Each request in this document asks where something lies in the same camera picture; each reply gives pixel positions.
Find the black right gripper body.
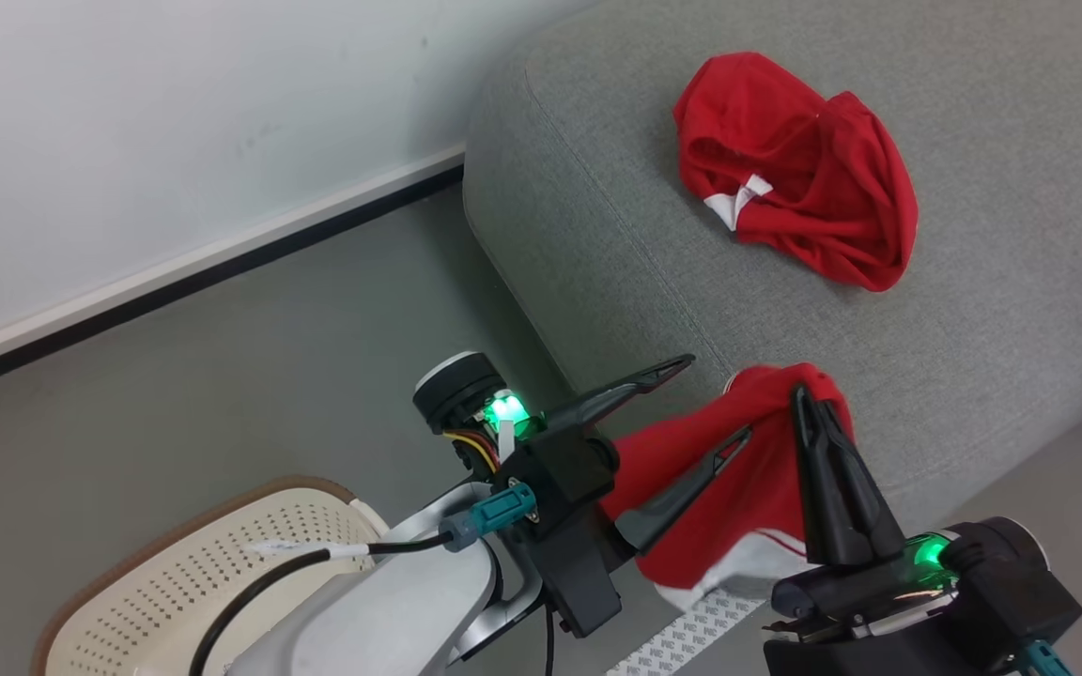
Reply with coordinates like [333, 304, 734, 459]
[765, 533, 965, 676]

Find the grey fabric sofa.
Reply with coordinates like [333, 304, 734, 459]
[461, 0, 1082, 527]

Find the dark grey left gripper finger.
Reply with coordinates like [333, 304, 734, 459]
[614, 425, 753, 553]
[546, 354, 697, 431]

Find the red shirt with white collar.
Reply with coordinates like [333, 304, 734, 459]
[672, 52, 920, 292]

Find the cream perforated laundry basket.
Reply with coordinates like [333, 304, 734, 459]
[31, 474, 392, 676]

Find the white printed tape strip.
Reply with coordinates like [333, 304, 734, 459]
[607, 587, 767, 676]

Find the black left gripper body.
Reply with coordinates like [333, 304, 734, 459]
[483, 390, 622, 564]

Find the black cable with teal connector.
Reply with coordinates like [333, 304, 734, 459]
[189, 482, 539, 676]

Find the white and black baseboard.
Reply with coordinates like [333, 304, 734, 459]
[0, 146, 467, 400]

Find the red garment with white trim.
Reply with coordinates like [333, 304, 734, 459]
[597, 361, 857, 611]

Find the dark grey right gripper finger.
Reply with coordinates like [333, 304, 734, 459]
[791, 385, 866, 566]
[823, 413, 906, 562]

